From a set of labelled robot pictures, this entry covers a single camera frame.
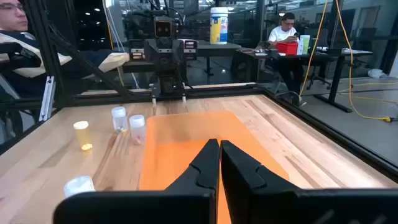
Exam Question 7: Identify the white yellow wipes canister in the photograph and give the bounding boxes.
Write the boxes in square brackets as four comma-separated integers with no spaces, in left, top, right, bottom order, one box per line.
[210,6,229,45]

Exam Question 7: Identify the black office desk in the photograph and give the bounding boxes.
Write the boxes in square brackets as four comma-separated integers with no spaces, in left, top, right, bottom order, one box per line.
[236,46,374,113]

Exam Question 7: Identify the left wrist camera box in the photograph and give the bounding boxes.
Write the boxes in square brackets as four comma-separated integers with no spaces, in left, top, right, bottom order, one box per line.
[154,16,174,39]

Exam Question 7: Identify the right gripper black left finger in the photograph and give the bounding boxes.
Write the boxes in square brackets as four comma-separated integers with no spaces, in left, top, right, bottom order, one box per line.
[53,138,221,224]

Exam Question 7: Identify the red plastic box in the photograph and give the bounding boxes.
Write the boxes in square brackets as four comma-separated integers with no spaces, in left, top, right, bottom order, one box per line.
[275,42,299,56]

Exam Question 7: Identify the yellow pill bottle white cap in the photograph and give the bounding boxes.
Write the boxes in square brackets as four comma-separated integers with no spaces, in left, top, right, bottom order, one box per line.
[73,120,93,152]

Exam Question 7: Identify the aluminium bracket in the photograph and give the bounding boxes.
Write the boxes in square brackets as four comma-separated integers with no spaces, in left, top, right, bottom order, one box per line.
[39,76,57,122]

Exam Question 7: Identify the clear pill bottle pink pills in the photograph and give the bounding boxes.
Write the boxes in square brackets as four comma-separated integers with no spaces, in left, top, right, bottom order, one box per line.
[129,114,147,146]

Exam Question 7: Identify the clear pill bottle white cap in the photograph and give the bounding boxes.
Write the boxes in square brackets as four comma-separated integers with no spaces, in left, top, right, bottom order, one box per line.
[63,175,96,198]

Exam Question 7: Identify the black frame post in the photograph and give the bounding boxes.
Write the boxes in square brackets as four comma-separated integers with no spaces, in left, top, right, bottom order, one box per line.
[24,0,73,106]

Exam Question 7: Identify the white bag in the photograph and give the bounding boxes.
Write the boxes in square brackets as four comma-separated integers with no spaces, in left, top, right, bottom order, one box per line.
[368,68,388,79]

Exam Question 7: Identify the yellow cable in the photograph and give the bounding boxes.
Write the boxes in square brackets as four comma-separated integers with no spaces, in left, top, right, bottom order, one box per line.
[335,0,392,123]
[298,0,329,98]

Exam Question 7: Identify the black side table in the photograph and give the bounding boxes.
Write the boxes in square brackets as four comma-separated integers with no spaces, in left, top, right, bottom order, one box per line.
[197,41,243,77]

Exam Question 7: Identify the orange translucent plastic basket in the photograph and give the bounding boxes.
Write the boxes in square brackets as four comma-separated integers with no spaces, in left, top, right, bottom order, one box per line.
[139,111,290,224]

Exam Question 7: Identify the green white container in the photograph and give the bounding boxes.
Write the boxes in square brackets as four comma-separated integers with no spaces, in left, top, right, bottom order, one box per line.
[297,34,311,56]

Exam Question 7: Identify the clear pill bottle pink label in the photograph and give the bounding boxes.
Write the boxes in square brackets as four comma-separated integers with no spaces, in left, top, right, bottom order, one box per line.
[111,106,129,134]

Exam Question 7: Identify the person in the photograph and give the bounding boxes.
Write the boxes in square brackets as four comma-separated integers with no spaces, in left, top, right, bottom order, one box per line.
[267,12,307,94]
[0,0,130,100]

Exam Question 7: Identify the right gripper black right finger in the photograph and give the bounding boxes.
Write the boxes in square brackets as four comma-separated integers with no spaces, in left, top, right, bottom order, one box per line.
[220,140,398,224]

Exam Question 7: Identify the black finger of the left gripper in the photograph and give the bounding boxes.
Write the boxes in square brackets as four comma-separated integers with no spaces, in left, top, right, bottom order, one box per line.
[149,82,161,108]
[179,81,188,105]

